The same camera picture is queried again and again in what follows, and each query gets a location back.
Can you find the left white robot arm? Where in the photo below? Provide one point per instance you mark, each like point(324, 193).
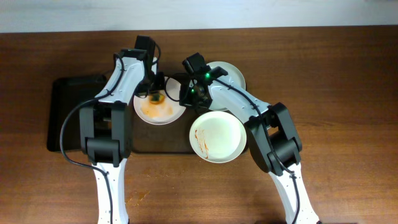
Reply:
point(105, 128)

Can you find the small black tray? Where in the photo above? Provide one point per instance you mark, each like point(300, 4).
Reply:
point(67, 93)

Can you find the large brown tray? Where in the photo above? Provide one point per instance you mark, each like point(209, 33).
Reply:
point(171, 138)

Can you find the orange green sponge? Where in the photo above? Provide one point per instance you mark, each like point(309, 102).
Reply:
point(156, 98)

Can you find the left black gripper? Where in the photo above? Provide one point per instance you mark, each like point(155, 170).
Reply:
point(156, 86)

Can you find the pinkish white plate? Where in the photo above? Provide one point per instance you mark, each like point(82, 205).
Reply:
point(164, 112)

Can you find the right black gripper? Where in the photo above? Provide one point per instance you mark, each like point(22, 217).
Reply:
point(189, 97)

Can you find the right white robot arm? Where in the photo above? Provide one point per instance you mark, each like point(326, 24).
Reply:
point(277, 145)

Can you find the white plate with ketchup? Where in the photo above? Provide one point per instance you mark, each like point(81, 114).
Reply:
point(217, 137)

